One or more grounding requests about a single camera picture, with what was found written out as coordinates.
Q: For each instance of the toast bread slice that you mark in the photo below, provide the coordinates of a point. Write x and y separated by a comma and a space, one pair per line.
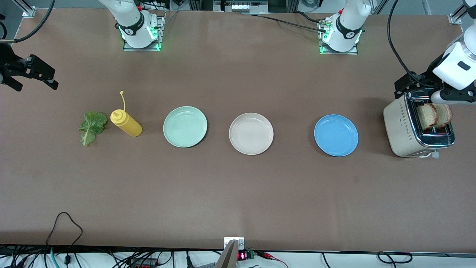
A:
445, 114
425, 117

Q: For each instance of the mint green plate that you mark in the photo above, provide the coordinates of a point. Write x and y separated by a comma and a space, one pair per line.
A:
185, 126

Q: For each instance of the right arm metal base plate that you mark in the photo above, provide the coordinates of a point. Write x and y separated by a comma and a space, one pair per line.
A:
141, 48

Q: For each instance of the white device with ports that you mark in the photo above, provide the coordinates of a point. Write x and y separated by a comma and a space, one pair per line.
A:
241, 6

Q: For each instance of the aluminium frame post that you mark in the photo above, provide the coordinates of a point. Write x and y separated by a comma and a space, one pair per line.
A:
455, 18
28, 11

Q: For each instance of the beige chrome toaster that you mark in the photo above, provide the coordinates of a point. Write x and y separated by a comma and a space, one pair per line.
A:
399, 130

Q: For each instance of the blue plate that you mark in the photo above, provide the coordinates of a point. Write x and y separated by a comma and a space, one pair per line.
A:
336, 135

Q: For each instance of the small red display module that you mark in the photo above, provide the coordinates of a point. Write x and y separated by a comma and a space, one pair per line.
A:
241, 256

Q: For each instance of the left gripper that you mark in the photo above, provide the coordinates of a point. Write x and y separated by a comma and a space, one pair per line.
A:
427, 78

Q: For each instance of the beige plate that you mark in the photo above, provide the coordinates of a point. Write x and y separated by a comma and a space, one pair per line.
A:
251, 134

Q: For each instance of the green lettuce leaf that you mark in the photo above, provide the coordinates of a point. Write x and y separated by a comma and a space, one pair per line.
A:
91, 126

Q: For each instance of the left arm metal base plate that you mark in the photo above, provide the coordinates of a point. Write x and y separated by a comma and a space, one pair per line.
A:
340, 53

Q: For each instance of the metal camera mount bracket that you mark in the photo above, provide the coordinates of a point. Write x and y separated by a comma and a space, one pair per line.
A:
234, 242

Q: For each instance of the yellow squeeze bottle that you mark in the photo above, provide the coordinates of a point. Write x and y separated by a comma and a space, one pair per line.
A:
128, 126

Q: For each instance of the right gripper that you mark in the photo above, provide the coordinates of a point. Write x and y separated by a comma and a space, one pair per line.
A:
8, 62

